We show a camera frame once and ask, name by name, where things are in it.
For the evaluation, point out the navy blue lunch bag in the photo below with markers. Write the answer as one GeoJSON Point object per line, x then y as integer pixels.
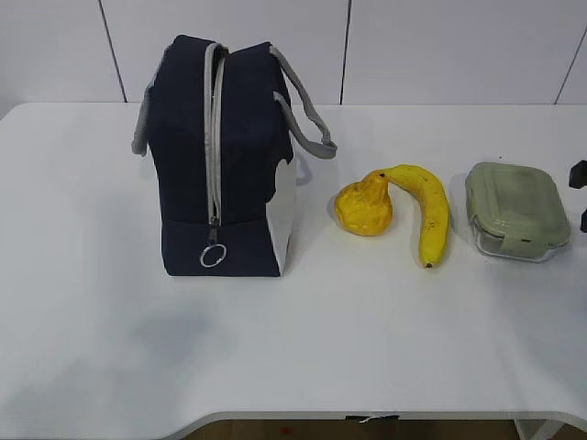
{"type": "Point", "coordinates": [222, 128]}

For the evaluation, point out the black tape on table edge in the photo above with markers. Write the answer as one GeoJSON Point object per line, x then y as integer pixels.
{"type": "Point", "coordinates": [371, 407]}

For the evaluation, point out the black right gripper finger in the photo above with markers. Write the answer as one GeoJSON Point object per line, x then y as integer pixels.
{"type": "Point", "coordinates": [583, 226]}
{"type": "Point", "coordinates": [578, 175]}

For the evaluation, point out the yellow pear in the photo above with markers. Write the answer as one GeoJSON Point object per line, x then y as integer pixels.
{"type": "Point", "coordinates": [365, 208]}

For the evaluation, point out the green lid glass container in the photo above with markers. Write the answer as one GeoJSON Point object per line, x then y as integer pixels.
{"type": "Point", "coordinates": [515, 212]}

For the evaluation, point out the yellow banana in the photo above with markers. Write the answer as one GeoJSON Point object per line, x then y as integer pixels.
{"type": "Point", "coordinates": [431, 196]}

